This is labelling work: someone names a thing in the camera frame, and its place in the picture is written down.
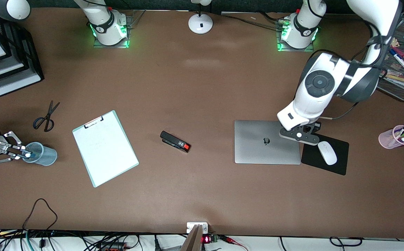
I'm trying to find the black table cable bundle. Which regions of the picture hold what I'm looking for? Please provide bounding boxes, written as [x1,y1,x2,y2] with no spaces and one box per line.
[223,12,291,31]

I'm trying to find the yellow highlighter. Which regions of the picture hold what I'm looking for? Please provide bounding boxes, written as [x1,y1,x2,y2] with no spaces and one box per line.
[383,73,404,84]

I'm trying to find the black stacked letter tray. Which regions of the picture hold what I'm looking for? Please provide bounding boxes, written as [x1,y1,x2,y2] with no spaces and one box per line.
[0,14,45,97]

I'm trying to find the black stapler orange tip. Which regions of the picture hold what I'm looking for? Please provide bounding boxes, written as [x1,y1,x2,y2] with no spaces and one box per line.
[160,131,191,153]

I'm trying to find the black blue-handled scissors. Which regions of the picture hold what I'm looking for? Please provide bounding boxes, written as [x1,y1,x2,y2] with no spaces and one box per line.
[33,100,61,132]

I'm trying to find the white computer mouse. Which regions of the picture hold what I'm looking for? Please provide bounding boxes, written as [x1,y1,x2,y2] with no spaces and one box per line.
[317,141,338,166]

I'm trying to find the tangled black cable bundle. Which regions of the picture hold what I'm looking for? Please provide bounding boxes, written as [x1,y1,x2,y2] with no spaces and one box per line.
[0,228,188,251]

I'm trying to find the blue-capped white marker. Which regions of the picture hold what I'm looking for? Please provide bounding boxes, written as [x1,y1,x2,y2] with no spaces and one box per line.
[389,49,404,75]

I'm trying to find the pink translucent pen cup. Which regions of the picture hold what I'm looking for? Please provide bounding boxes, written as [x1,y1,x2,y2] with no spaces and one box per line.
[378,125,404,150]

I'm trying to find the black looped cable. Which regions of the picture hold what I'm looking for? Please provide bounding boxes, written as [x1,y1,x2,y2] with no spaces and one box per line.
[329,237,363,246]

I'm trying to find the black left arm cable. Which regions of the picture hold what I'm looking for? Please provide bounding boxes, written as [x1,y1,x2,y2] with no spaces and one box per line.
[319,35,387,121]

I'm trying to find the blue mesh pen cup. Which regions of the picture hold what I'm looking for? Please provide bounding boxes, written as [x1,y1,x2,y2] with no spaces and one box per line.
[23,142,58,166]

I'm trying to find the metal base plate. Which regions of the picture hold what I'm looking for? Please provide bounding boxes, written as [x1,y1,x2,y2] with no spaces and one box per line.
[93,14,133,49]
[277,21,314,53]

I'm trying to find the mint green clipboard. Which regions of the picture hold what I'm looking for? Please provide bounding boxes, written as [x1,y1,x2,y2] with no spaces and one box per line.
[72,110,140,188]

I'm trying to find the red wire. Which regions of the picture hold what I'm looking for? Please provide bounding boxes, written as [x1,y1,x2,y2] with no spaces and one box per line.
[219,236,248,251]

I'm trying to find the orange black connector strip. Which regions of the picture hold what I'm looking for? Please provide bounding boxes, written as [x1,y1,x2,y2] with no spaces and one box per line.
[99,243,126,251]

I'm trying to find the thin black cable loop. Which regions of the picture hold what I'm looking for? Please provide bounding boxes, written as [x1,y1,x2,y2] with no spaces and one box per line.
[22,198,58,232]

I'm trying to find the brown wooden post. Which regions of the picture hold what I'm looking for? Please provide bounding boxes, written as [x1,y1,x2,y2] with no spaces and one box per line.
[180,225,203,251]

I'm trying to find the blank white paper sheet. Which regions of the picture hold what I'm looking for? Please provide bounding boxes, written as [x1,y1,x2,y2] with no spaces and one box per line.
[73,112,138,186]

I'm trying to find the silver laptop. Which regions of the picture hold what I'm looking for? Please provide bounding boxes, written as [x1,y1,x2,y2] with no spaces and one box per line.
[234,120,301,165]

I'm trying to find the white power box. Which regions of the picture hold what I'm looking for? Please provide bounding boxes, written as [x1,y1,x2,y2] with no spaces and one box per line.
[187,222,209,234]

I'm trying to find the white desk lamp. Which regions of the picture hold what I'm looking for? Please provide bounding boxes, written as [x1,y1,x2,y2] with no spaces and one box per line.
[188,0,213,35]

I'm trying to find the black mouse pad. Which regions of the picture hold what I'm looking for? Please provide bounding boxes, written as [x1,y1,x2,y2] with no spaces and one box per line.
[301,132,350,176]

